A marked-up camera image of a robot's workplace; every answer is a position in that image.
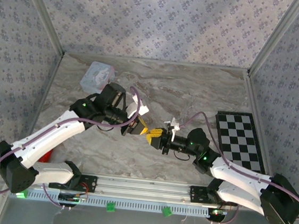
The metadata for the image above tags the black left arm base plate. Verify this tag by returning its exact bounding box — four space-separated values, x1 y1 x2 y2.
47 159 99 194

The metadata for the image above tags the red triangular bar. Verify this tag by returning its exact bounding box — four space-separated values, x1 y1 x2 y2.
38 147 55 165

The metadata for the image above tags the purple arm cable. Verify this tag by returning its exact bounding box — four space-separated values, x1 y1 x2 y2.
169 110 299 224
0 72 144 218

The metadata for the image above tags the black left controller board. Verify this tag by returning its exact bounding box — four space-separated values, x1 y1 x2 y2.
57 191 89 209

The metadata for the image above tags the black white checkered board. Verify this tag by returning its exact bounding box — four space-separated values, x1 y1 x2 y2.
210 110 273 175

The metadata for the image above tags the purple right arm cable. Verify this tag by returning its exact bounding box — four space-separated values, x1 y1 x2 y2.
169 110 299 224

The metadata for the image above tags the aluminium frame post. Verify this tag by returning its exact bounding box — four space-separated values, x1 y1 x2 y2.
11 0 71 56
246 0 299 81

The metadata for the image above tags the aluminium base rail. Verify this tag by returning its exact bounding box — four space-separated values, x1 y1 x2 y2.
77 172 213 206

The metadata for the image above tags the black controller board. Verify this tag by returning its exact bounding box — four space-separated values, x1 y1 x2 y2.
57 191 89 209
206 206 229 224

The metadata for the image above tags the pale blue cartoon tin box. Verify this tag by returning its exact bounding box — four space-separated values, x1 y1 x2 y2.
78 60 117 97

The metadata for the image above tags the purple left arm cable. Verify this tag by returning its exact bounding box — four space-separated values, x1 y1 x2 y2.
0 72 144 218

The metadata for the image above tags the green terminal connector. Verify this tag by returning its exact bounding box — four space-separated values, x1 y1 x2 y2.
105 201 117 213
15 188 29 200
161 206 173 218

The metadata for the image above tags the black right controller board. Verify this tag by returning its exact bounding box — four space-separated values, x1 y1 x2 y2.
206 206 229 224

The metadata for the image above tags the grey slotted cable duct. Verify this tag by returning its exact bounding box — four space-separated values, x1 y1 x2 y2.
9 185 212 220

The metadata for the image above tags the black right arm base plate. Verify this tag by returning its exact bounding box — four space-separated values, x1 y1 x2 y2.
188 176 240 208

